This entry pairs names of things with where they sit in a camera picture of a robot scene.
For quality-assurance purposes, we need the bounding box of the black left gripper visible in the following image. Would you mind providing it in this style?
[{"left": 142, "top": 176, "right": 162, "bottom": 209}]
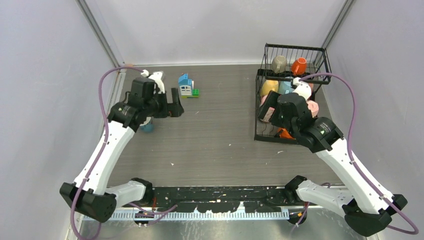
[{"left": 144, "top": 88, "right": 184, "bottom": 119}]

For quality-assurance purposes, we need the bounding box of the pink patterned mug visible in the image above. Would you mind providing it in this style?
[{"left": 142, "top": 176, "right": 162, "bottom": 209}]
[{"left": 260, "top": 95, "right": 275, "bottom": 123}]

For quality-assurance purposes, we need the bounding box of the blue floral mug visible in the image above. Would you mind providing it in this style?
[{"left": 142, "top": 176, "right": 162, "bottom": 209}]
[{"left": 139, "top": 118, "right": 155, "bottom": 133}]

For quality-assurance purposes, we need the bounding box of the orange mug black handle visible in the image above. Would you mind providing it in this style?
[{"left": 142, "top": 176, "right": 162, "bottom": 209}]
[{"left": 277, "top": 128, "right": 295, "bottom": 140}]

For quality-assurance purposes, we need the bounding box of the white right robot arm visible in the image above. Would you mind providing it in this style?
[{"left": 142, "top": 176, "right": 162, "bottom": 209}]
[{"left": 257, "top": 91, "right": 408, "bottom": 237}]

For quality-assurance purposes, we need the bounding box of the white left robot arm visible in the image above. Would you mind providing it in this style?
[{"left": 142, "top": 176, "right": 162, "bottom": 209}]
[{"left": 59, "top": 77, "right": 184, "bottom": 223}]

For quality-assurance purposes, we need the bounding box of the yellow mug in rack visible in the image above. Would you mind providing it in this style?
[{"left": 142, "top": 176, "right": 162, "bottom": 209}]
[{"left": 260, "top": 79, "right": 279, "bottom": 97}]

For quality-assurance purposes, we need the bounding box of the light blue mug in rack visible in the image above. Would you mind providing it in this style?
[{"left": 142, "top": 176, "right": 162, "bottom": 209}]
[{"left": 277, "top": 76, "right": 295, "bottom": 95}]

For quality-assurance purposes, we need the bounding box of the toy brick house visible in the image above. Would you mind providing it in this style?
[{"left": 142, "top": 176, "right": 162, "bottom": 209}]
[{"left": 178, "top": 73, "right": 200, "bottom": 98}]

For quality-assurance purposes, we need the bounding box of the beige mug upper shelf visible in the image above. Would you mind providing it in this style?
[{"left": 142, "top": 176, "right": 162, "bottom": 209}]
[{"left": 270, "top": 55, "right": 287, "bottom": 74}]

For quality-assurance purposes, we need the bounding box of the orange mug upper shelf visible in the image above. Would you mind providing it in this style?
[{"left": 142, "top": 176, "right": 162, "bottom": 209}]
[{"left": 291, "top": 57, "right": 308, "bottom": 76}]

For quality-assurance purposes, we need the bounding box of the pink faceted mug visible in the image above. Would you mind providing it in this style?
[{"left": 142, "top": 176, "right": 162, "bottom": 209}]
[{"left": 306, "top": 100, "right": 319, "bottom": 118}]

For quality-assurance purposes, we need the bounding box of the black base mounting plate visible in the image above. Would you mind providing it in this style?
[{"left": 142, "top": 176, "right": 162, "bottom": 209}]
[{"left": 134, "top": 185, "right": 306, "bottom": 213}]

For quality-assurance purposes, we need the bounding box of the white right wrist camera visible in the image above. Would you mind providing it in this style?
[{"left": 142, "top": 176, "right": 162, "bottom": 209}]
[{"left": 292, "top": 77, "right": 313, "bottom": 101}]

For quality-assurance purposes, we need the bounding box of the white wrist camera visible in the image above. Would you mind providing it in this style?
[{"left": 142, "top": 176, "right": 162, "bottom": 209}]
[
  {"left": 140, "top": 69, "right": 166, "bottom": 94},
  {"left": 292, "top": 77, "right": 313, "bottom": 101}
]

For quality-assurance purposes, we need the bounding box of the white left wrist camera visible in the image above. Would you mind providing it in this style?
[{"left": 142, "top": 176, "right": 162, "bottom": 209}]
[{"left": 140, "top": 69, "right": 166, "bottom": 94}]

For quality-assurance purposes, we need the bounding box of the black wire dish rack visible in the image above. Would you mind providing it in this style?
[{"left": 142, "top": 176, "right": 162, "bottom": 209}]
[{"left": 254, "top": 43, "right": 335, "bottom": 147}]

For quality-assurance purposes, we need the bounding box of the aluminium slotted rail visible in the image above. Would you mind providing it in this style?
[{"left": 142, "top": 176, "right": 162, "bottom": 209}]
[{"left": 108, "top": 207, "right": 290, "bottom": 221}]

